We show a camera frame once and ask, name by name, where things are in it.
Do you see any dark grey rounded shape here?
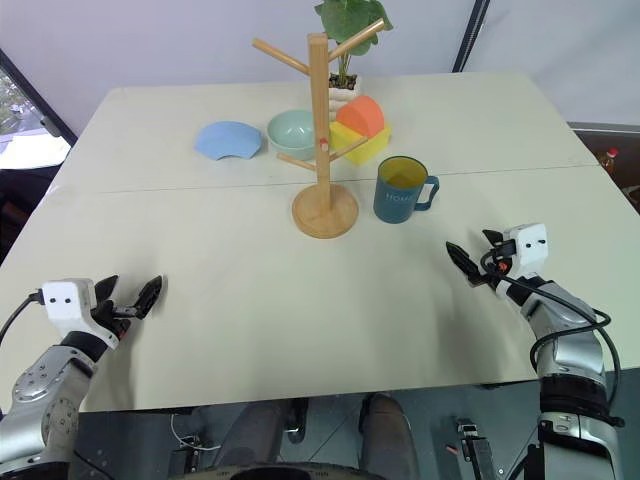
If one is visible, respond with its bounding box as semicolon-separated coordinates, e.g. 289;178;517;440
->
218;399;287;466
358;392;420;480

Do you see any wooden mug tree stand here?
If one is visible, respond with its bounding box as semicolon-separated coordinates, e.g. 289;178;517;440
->
251;18;387;241

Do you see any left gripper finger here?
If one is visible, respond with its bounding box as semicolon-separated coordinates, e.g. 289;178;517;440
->
133;274;165;320
94;274;121;307

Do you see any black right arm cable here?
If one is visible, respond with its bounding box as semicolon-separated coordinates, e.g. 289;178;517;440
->
479;252;626;427

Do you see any blue arc block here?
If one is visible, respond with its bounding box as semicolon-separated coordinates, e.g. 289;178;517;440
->
193;121;265;162

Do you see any black metal bracket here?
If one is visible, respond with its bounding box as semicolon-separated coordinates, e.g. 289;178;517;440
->
455;416;507;480

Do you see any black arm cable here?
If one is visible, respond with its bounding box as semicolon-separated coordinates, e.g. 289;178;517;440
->
0;292;44;347
479;252;626;427

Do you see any black pole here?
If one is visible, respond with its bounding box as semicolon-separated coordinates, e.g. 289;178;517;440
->
451;0;489;74

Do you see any bottle with red cap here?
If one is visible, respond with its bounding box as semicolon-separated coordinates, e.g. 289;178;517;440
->
596;146;622;177

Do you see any dark window frame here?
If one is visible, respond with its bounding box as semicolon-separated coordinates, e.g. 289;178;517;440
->
0;47;79;147

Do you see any yellow block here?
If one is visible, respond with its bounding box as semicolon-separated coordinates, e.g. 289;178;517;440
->
327;121;393;167

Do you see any orange half-round block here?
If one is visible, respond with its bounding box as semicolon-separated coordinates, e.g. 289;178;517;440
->
335;95;386;138

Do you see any thin white cable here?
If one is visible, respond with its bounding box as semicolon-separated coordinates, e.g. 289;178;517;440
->
169;409;222;454

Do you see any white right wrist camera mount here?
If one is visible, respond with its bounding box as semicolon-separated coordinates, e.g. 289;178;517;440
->
501;223;548;279

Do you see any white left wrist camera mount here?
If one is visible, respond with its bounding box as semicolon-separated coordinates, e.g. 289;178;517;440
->
40;279;120;350

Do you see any dark brown cabinet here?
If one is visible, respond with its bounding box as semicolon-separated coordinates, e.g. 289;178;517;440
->
566;120;640;211

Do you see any light green bowl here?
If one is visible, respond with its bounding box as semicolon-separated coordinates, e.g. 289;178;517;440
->
266;109;318;162

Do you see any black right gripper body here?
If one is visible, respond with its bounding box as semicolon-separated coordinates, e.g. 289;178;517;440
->
478;239;517;297

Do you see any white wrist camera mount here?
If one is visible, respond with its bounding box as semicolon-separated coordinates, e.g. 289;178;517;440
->
40;279;120;350
501;223;548;279

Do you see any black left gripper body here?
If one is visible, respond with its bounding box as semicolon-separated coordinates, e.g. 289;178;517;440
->
91;297;140;343

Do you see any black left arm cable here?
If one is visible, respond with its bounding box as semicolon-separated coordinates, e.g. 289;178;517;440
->
0;292;44;347

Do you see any green plant in white pot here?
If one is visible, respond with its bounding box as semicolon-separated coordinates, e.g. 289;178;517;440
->
314;0;394;123

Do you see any dark blue mug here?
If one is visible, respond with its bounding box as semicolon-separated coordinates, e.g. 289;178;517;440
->
372;155;442;225

